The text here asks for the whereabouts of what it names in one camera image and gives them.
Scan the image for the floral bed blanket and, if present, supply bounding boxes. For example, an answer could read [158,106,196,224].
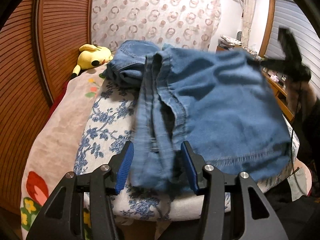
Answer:
[19,63,313,240]

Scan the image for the right hand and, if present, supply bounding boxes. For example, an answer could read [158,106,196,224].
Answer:
[285,78,317,120]

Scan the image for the wooden sideboard cabinet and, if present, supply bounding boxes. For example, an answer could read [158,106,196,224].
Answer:
[216,45,298,123]

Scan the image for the brown louvered wardrobe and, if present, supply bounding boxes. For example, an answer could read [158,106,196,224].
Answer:
[1,0,92,214]

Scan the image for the folded blue denim garment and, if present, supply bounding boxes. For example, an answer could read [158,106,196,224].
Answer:
[103,40,160,88]

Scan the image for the yellow plush toy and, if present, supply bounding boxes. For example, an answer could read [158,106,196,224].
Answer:
[71,44,113,79]

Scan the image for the circle patterned sheer curtain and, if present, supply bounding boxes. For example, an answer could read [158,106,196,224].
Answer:
[91,0,221,51]

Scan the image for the grey window blind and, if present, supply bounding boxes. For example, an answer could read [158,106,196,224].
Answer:
[265,0,320,93]

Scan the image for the blue denim pants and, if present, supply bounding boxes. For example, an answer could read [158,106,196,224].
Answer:
[130,47,291,192]

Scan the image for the beige side curtain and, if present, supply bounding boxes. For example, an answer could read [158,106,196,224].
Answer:
[241,0,256,46]

